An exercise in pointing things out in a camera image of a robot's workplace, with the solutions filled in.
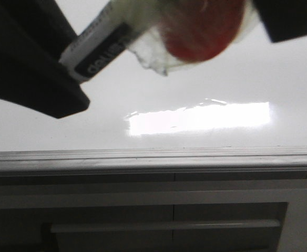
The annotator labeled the white black whiteboard marker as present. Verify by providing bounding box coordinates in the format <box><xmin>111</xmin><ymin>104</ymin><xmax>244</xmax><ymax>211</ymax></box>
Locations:
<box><xmin>59</xmin><ymin>1</ymin><xmax>165</xmax><ymax>83</ymax></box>

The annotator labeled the grey cabinet with handle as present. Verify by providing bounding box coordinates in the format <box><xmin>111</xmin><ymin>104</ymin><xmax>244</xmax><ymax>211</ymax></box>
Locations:
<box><xmin>0</xmin><ymin>171</ymin><xmax>307</xmax><ymax>251</ymax></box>

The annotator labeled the grey aluminium whiteboard frame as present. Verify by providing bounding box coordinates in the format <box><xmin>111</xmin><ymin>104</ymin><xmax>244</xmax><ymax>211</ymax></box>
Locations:
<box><xmin>0</xmin><ymin>146</ymin><xmax>307</xmax><ymax>177</ymax></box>

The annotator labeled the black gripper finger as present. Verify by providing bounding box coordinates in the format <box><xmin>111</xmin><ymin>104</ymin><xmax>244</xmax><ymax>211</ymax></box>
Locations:
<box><xmin>0</xmin><ymin>1</ymin><xmax>90</xmax><ymax>119</ymax></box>
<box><xmin>253</xmin><ymin>0</ymin><xmax>307</xmax><ymax>43</ymax></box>

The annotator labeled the red round magnet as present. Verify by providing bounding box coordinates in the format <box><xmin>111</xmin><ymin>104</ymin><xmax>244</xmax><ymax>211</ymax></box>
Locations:
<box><xmin>159</xmin><ymin>1</ymin><xmax>246</xmax><ymax>63</ymax></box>

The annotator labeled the white whiteboard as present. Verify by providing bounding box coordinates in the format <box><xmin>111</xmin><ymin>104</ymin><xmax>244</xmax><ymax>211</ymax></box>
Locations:
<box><xmin>0</xmin><ymin>0</ymin><xmax>307</xmax><ymax>153</ymax></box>

